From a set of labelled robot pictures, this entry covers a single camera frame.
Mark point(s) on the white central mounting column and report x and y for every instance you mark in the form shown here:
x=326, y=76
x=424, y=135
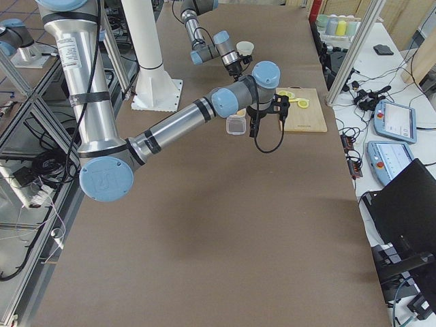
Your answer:
x=155, y=89

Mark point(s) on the green plastic cup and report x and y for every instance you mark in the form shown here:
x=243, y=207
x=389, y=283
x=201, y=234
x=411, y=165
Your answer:
x=351, y=28

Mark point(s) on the black laptop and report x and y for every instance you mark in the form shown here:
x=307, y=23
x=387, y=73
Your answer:
x=404, y=210

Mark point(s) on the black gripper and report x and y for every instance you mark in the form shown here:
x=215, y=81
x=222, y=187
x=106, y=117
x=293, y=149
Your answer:
x=255, y=113
x=234, y=65

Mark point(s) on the blue teach pendant near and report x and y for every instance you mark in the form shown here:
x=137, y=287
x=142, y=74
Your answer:
x=388, y=159

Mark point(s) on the clear plastic egg box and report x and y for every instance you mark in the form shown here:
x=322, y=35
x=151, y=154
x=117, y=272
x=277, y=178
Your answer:
x=236, y=124

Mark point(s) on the grey plastic cup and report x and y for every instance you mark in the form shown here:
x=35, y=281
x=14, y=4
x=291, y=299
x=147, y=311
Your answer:
x=331, y=26

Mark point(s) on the white bowl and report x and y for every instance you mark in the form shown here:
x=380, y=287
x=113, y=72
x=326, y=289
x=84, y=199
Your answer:
x=245, y=48

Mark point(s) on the yellow plastic cup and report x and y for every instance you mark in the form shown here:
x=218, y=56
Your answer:
x=341, y=28

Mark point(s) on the lemon slice at handle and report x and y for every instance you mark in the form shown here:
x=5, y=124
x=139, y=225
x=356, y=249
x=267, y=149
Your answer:
x=303, y=103

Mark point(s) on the blue teach pendant far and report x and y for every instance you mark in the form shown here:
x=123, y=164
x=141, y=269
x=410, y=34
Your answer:
x=395, y=121

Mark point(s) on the blue teach pendant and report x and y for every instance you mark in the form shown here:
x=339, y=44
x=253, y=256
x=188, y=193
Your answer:
x=395, y=121
x=388, y=159

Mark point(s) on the bamboo cutting board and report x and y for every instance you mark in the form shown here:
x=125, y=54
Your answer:
x=309, y=119

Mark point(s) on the aluminium frame post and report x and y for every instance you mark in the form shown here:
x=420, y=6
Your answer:
x=360, y=38

